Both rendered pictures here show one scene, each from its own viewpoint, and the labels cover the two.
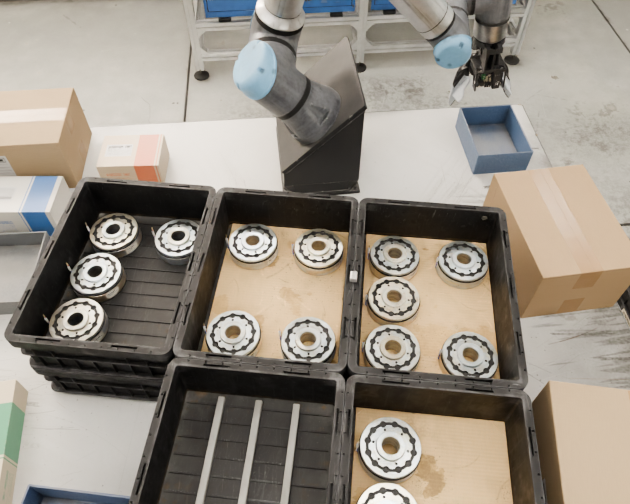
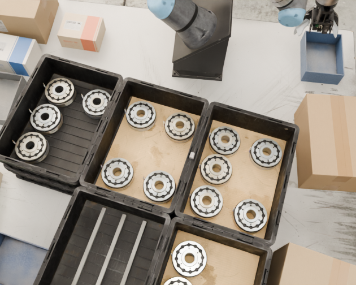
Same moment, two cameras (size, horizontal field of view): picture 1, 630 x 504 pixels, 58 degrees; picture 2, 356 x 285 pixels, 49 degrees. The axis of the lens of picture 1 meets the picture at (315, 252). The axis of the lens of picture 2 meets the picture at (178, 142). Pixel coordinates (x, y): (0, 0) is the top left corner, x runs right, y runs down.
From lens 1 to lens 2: 32 cm
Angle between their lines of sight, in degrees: 15
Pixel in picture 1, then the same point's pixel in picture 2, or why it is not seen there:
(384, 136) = (249, 40)
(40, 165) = (22, 29)
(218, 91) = not seen: outside the picture
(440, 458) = (217, 268)
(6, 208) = not seen: outside the picture
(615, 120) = not seen: outside the picture
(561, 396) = (293, 253)
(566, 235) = (338, 147)
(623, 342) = not seen: outside the picture
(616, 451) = not seen: outside the picture
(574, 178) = not seen: outside the picture
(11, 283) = not seen: outside the picture
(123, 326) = (57, 152)
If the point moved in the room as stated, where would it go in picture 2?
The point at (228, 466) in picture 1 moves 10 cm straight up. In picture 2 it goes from (100, 247) to (94, 242)
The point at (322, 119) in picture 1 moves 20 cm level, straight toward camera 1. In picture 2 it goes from (201, 36) to (189, 83)
